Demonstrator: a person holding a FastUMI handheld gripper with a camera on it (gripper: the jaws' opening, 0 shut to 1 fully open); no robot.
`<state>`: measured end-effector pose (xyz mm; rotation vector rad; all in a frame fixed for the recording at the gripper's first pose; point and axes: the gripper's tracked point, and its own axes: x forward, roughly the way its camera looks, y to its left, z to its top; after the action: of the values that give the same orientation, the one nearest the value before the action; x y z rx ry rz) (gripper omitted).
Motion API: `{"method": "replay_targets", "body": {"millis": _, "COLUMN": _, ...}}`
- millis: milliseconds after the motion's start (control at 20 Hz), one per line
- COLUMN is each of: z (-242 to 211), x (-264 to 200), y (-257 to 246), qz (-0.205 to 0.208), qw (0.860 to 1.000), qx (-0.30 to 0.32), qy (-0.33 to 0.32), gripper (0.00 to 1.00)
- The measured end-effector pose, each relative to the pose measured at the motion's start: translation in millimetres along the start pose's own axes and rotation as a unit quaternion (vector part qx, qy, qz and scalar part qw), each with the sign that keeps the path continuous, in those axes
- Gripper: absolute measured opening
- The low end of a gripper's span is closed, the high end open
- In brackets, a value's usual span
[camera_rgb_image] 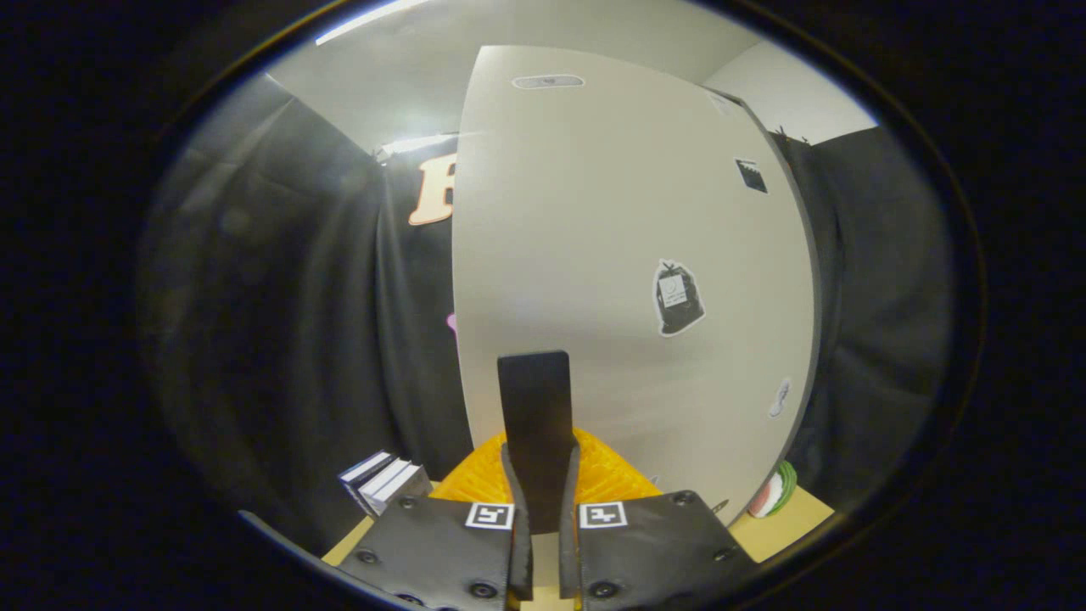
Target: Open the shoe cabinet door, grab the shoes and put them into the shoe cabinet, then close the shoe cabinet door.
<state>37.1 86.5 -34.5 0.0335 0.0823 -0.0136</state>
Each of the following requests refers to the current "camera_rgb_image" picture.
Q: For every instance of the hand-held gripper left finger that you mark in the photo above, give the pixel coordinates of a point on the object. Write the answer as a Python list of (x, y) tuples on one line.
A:
[(519, 407)]

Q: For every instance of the stack of white books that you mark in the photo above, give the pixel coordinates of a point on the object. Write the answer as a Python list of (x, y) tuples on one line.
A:
[(386, 482)]

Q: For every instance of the watermelon slice toy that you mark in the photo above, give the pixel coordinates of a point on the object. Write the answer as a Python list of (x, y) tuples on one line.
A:
[(774, 494)]

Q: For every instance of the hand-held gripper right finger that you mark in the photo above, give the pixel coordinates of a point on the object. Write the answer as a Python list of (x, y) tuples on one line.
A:
[(553, 407)]

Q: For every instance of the black backdrop cloth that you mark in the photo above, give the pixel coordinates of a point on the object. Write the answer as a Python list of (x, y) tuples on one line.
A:
[(297, 297)]

